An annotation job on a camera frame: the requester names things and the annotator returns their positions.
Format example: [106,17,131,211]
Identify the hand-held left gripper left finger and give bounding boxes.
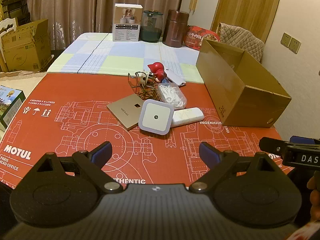
[37,141,122,193]

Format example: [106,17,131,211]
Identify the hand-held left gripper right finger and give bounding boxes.
[189,142,275,193]

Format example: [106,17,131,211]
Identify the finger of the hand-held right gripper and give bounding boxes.
[290,135,320,146]
[259,137,288,153]

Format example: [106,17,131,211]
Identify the brown cardboard box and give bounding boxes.
[196,38,292,128]

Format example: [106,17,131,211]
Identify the leopard print hair clip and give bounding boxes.
[136,85,161,102]

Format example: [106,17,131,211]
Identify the metal wire holder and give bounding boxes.
[127,71,148,95]

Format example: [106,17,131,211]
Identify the white handheld device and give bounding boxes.
[164,67,187,87]

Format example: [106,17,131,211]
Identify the red cat figurine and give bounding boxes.
[147,62,167,83]

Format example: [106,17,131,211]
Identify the person's right hand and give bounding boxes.
[307,171,320,218]

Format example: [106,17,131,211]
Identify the red printed cardboard mat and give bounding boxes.
[0,73,292,188]

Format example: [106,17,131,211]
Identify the white patterned power bank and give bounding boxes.
[171,107,204,127]

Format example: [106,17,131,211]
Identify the gold square panel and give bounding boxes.
[107,94,147,131]

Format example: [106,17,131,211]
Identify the white square night light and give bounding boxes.
[138,99,174,135]

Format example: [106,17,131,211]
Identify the clear box of floss picks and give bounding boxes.
[157,82,187,110]

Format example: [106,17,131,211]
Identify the cream plug adapter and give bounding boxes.
[136,74,151,87]

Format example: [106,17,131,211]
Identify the checkered tablecloth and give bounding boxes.
[46,32,205,84]

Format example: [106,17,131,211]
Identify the colourful printed box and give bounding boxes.
[0,85,26,132]

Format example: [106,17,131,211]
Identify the quilted beige chair cover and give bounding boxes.
[216,22,265,63]

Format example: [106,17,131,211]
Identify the red instant food bowl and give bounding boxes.
[184,25,221,50]

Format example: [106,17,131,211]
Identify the brown metal canister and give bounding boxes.
[162,9,188,47]

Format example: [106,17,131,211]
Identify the large cardboard box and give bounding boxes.
[0,19,52,72]

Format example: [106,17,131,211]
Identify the white product box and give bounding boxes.
[112,3,144,42]

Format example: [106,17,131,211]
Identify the green glass jar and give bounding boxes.
[139,10,164,42]

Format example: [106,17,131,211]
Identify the wooden door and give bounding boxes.
[211,0,284,43]

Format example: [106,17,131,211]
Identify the beige curtain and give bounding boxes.
[25,0,187,50]

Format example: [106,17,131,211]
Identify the white chair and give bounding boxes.
[0,17,19,38]

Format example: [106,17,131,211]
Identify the black rack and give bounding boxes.
[1,0,32,25]

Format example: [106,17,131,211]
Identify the beige wall socket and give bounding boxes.
[281,32,292,48]
[289,37,301,54]

